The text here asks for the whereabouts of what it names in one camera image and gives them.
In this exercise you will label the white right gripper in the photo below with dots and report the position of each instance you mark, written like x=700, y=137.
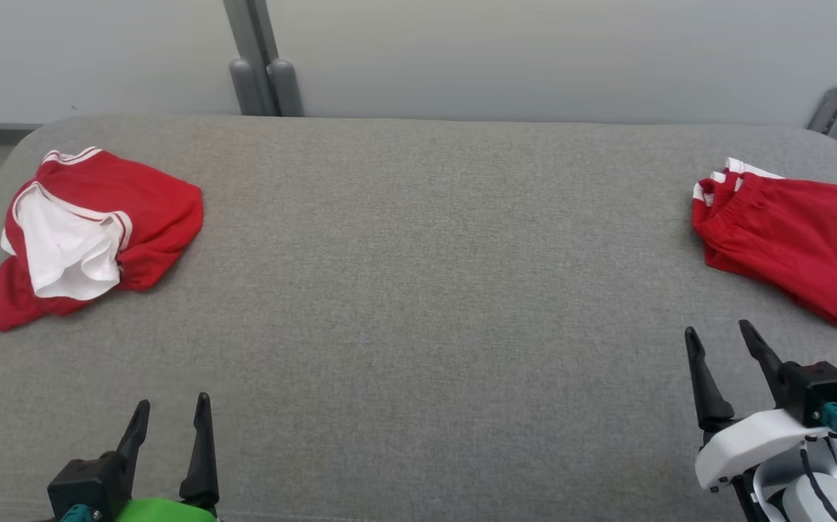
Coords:
x=745, y=446

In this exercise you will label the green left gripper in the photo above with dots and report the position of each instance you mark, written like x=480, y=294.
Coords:
x=165, y=511

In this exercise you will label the red Bulls 23 shorts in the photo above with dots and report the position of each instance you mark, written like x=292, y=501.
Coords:
x=788, y=232

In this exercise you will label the red jersey with white sleeves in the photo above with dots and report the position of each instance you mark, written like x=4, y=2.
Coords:
x=150, y=210

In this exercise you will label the grey fabric sofa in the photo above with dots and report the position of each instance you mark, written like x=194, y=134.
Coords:
x=433, y=290

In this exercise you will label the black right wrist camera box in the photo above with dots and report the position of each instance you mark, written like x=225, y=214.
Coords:
x=817, y=388

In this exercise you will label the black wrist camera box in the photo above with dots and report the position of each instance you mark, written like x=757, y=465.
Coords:
x=88, y=482
x=817, y=388

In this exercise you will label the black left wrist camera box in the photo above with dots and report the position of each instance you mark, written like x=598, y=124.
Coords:
x=88, y=482

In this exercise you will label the grey double partition post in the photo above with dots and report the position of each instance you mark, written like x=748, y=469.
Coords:
x=262, y=65

